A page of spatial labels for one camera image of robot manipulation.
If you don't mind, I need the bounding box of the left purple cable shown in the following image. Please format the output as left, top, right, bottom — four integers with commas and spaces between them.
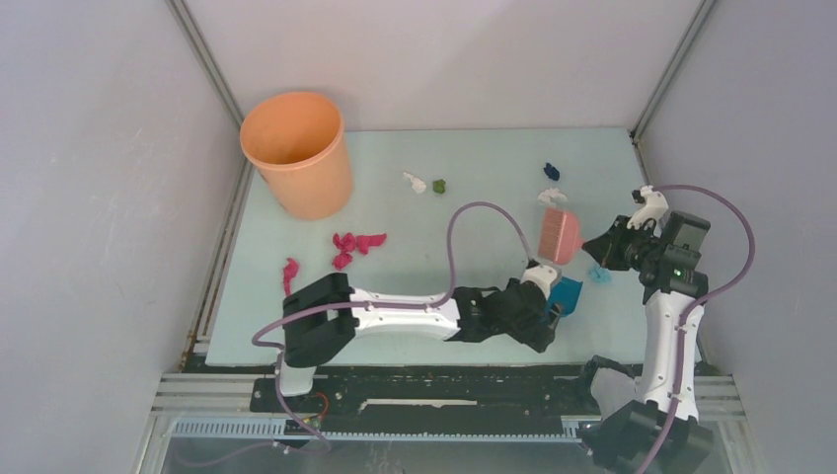
251, 200, 535, 455

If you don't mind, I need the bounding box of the dark blue paper scrap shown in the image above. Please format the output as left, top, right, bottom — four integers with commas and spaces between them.
543, 162, 562, 182

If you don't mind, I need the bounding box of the purple cable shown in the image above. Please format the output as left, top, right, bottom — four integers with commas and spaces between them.
251, 200, 535, 455
627, 184, 757, 474

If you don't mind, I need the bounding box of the blue plastic dustpan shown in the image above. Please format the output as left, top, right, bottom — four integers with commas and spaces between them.
547, 276, 583, 318

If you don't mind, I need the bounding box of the aluminium frame rail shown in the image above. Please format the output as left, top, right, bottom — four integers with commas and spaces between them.
151, 372, 748, 446

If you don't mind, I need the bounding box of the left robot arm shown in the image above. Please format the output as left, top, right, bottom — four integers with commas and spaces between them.
273, 264, 562, 412

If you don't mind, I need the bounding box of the small magenta paper scrap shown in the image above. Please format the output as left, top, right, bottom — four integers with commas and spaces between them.
281, 258, 300, 296

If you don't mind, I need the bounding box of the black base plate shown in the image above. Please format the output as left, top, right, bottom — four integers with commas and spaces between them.
183, 355, 721, 438

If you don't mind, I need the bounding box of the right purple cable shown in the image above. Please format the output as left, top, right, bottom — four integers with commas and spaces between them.
627, 184, 757, 474

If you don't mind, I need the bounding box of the white paper scrap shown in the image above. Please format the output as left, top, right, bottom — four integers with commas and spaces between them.
402, 172, 427, 195
537, 188, 568, 205

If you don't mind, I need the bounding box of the orange plastic bucket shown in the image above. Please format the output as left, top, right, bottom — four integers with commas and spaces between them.
240, 92, 353, 220

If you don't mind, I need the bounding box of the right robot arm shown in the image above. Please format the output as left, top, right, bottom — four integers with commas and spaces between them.
573, 211, 714, 473

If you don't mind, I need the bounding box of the light blue paper scrap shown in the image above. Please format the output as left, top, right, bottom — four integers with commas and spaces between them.
588, 264, 612, 284

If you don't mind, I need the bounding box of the pink hand brush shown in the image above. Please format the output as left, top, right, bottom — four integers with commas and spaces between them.
538, 207, 584, 266

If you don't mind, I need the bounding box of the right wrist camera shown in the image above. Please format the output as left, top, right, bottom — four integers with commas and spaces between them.
627, 185, 669, 230

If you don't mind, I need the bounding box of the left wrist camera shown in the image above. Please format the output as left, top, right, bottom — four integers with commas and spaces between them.
520, 260, 563, 298

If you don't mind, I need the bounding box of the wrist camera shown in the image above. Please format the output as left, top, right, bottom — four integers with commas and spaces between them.
520, 260, 563, 298
627, 185, 669, 230

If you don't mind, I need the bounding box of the green paper scrap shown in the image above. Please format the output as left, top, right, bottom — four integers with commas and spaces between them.
431, 179, 446, 195

